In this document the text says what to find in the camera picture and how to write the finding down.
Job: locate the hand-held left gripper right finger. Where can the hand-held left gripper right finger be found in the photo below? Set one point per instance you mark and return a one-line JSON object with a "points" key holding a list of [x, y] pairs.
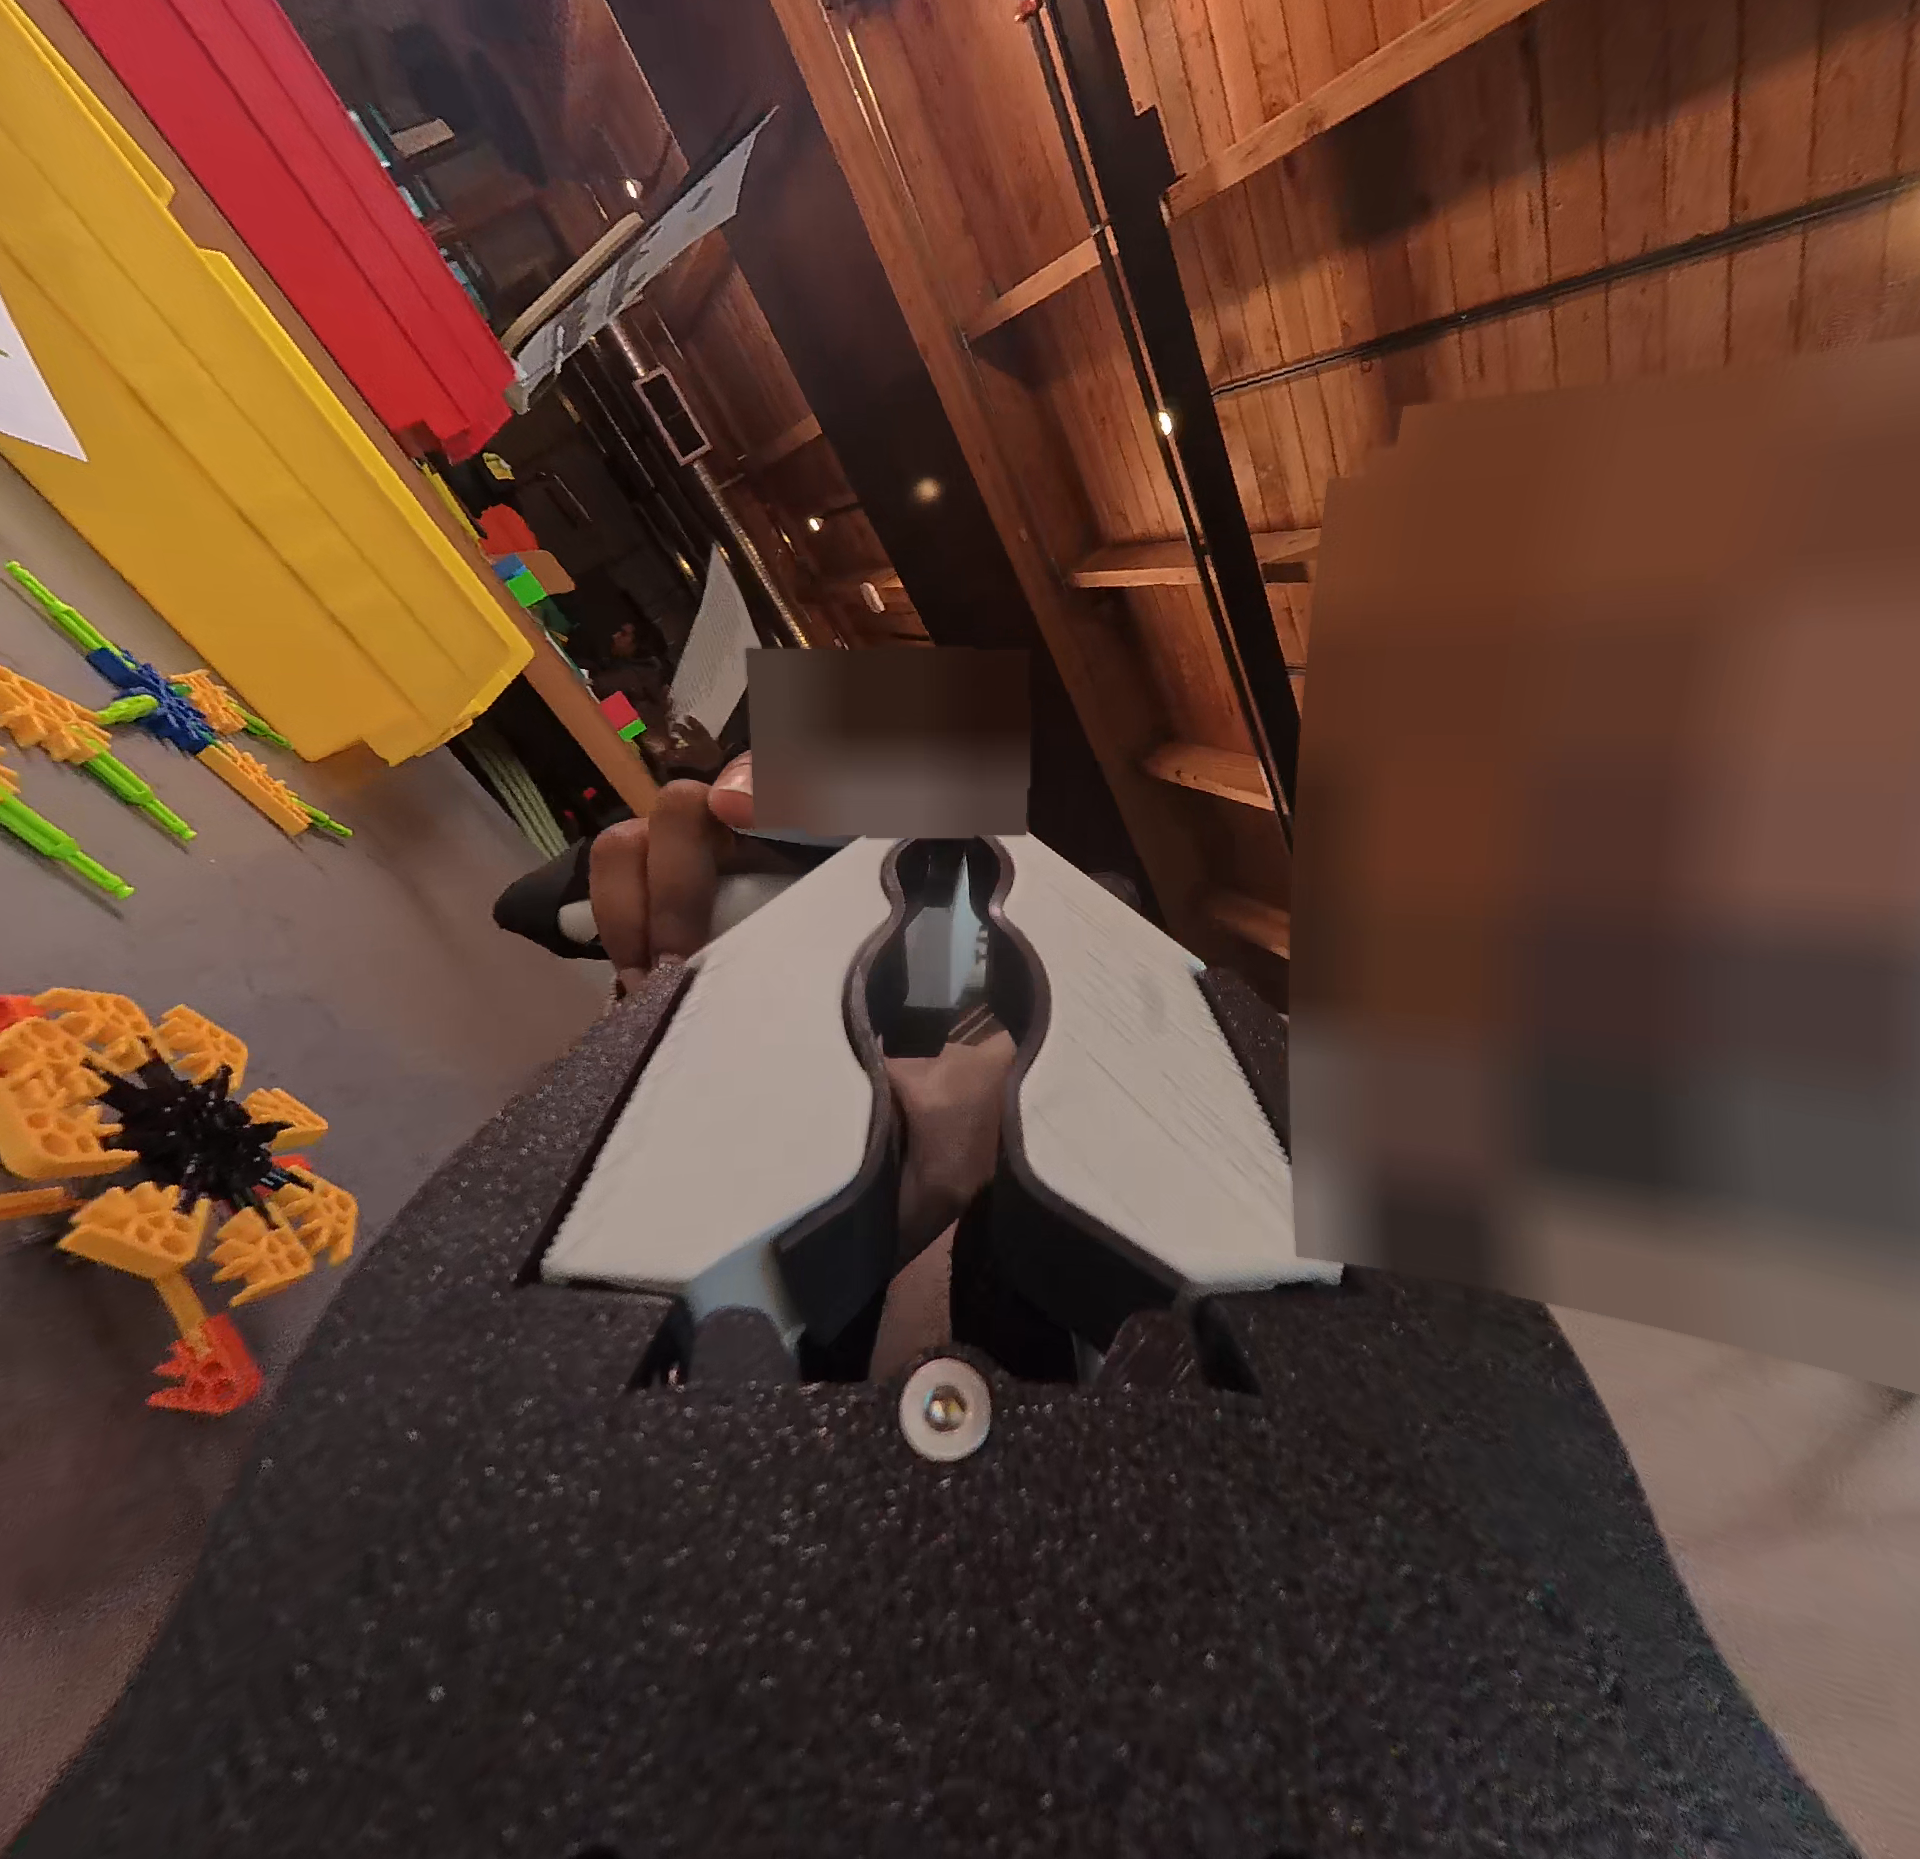
{"points": [[1156, 1108]]}

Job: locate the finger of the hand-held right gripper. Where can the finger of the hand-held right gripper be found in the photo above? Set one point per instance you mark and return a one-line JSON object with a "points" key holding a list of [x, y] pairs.
{"points": [[945, 959]]}

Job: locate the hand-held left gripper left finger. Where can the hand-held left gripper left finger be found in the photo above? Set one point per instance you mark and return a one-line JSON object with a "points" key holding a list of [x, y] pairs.
{"points": [[719, 1124]]}

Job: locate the yellow connector piece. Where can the yellow connector piece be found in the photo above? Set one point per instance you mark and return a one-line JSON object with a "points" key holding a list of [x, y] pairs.
{"points": [[87, 1015], [202, 1043], [284, 1117], [46, 1133], [265, 1257], [40, 1057], [134, 1232], [319, 1217]]}

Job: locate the black snowflake connector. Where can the black snowflake connector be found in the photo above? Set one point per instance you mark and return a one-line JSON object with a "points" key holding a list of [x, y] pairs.
{"points": [[188, 1133]]}

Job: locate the orange grey toy assembly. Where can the orange grey toy assembly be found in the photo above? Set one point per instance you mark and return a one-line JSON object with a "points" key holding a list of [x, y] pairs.
{"points": [[212, 1371]]}

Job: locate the red green cube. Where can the red green cube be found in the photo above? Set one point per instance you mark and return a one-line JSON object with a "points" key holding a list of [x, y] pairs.
{"points": [[618, 713]]}

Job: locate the white paper sheet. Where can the white paper sheet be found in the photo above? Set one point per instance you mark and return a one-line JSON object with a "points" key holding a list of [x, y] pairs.
{"points": [[713, 627]]}

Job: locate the blue yellow green toy assembly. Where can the blue yellow green toy assembly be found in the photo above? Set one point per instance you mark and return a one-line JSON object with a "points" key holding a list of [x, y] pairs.
{"points": [[159, 707]]}

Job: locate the yellow plastic bin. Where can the yellow plastic bin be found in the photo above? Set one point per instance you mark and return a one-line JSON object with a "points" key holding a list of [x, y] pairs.
{"points": [[227, 510]]}

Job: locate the white instruction sheet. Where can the white instruction sheet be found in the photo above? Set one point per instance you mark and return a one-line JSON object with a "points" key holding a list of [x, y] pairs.
{"points": [[31, 407]]}

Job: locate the red plastic bin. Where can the red plastic bin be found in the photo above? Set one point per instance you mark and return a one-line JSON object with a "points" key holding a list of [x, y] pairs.
{"points": [[302, 166]]}

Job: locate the beige sweatshirt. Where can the beige sweatshirt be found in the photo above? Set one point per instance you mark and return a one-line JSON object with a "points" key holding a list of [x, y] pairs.
{"points": [[1799, 1588]]}

